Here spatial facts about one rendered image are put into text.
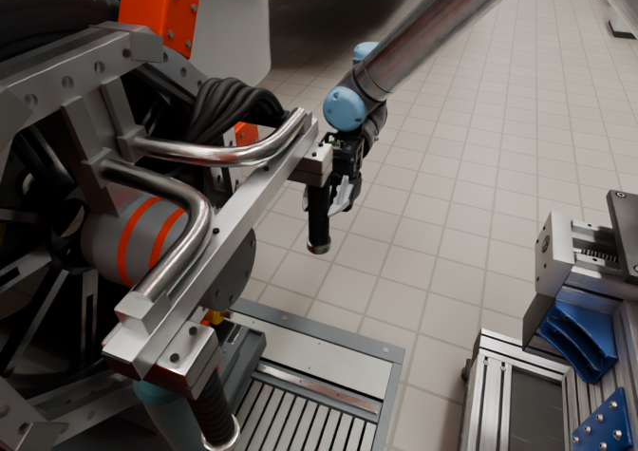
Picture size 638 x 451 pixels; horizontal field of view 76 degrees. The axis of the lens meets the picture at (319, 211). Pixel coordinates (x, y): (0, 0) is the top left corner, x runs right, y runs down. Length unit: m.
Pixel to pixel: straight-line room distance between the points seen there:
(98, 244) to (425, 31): 0.53
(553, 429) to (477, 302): 0.58
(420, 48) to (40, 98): 0.48
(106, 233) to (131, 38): 0.25
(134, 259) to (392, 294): 1.20
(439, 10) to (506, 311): 1.28
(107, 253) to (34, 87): 0.23
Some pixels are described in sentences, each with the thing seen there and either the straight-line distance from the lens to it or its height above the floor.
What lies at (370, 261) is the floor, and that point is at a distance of 1.73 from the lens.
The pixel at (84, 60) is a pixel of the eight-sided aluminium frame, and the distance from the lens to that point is 0.52.
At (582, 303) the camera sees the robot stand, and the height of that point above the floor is 0.69.
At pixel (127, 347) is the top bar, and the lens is 0.37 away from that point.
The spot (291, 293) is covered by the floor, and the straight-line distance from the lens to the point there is 1.61.
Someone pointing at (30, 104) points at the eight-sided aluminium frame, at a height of 1.09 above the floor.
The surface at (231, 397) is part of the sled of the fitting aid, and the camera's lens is 1.25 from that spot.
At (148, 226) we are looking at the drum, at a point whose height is 0.91.
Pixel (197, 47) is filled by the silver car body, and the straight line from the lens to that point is 1.05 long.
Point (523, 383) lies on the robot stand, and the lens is 1.31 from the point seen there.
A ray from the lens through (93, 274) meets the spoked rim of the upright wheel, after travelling 0.75.
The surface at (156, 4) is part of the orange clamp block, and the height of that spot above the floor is 1.13.
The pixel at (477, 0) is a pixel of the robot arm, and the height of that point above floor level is 1.14.
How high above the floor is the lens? 1.27
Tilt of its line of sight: 41 degrees down
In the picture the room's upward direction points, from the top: straight up
